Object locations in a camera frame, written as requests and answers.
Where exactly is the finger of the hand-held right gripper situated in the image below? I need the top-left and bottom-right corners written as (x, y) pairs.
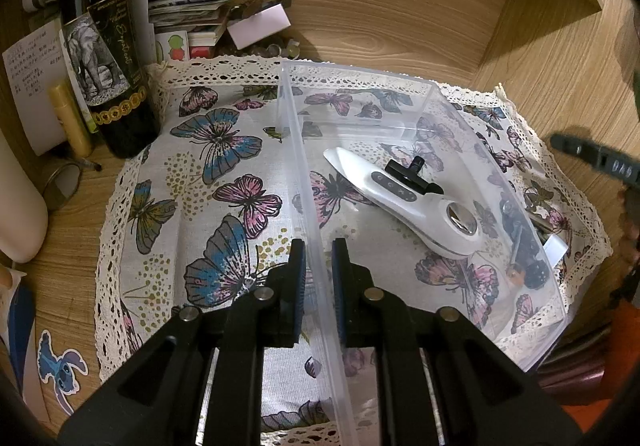
top-left (550, 133), bottom-right (601, 172)

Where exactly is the white handheld massager device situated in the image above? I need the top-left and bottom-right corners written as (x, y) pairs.
top-left (322, 146), bottom-right (480, 258)

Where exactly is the white handwritten paper note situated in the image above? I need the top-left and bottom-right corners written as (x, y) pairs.
top-left (2, 21), bottom-right (68, 157)

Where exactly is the white paper tag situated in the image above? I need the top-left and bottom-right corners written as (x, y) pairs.
top-left (542, 236), bottom-right (571, 267)

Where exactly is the clear plastic storage box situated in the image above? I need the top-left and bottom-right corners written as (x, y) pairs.
top-left (278, 58), bottom-right (571, 446)

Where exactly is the butterfly print lace cloth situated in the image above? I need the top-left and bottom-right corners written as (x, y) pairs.
top-left (92, 55), bottom-right (613, 446)

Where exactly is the dark beaded keychain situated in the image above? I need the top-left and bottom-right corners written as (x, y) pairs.
top-left (500, 196), bottom-right (548, 289)

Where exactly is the fruit sticker sheet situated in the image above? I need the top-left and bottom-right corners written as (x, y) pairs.
top-left (155, 31), bottom-right (191, 62)

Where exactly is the yellow lip balm tube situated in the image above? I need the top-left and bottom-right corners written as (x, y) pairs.
top-left (48, 81), bottom-right (93, 158)

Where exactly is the blue and white packet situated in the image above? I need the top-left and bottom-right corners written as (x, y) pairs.
top-left (0, 271), bottom-right (36, 392)

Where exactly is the blue cartoon sticker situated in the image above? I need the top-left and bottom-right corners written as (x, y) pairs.
top-left (37, 330), bottom-right (90, 416)

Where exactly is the person's right hand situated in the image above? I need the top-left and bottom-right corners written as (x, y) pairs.
top-left (617, 186), bottom-right (640, 254)

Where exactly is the black T-shaped plastic part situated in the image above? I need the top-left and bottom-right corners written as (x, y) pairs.
top-left (385, 157), bottom-right (445, 194)

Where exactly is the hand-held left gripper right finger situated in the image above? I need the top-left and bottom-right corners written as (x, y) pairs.
top-left (331, 237), bottom-right (583, 446)

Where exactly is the pile of papers and booklets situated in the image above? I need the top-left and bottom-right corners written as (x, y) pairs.
top-left (20, 0), bottom-right (236, 62)

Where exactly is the dark wine bottle elephant label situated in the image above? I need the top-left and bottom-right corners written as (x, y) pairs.
top-left (59, 0), bottom-right (162, 159)

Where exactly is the dark brown small box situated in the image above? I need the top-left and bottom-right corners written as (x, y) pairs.
top-left (234, 0), bottom-right (293, 21)

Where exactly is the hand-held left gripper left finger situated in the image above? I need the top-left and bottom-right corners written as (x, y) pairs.
top-left (57, 238), bottom-right (307, 446)

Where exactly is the pale blank card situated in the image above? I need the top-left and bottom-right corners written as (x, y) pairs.
top-left (227, 6), bottom-right (291, 49)

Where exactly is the cream cylindrical bottle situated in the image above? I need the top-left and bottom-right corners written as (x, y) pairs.
top-left (0, 126), bottom-right (49, 263)

